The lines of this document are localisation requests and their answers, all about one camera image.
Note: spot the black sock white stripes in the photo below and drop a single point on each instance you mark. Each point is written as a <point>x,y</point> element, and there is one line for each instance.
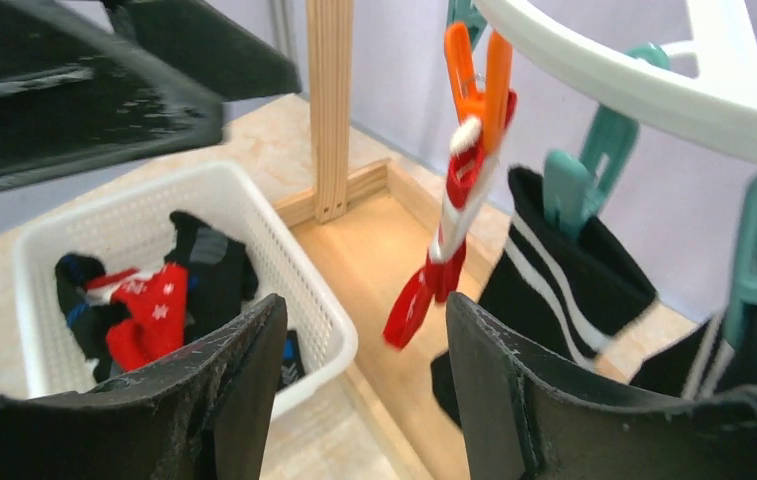
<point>703,363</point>

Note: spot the wooden hanger stand frame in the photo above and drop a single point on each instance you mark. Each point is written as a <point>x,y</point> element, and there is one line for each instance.
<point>366,255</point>

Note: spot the black sock blue squares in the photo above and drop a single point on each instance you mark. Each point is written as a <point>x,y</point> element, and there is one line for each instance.
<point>88,322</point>

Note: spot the white plastic laundry basket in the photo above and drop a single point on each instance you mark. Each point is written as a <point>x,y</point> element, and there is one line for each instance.
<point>130,228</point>

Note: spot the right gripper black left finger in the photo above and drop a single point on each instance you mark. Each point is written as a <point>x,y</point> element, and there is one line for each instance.
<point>201,412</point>

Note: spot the red Santa snowflake sock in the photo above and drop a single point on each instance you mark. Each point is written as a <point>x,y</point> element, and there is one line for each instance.
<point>468,178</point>

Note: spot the round white clip hanger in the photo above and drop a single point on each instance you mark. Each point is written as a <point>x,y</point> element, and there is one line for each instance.
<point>716,109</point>

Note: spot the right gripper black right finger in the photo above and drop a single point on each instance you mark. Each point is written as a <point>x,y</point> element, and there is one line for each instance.
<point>528,413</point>

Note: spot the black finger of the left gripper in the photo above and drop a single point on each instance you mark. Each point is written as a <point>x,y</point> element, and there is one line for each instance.
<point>76,98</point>
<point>207,46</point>

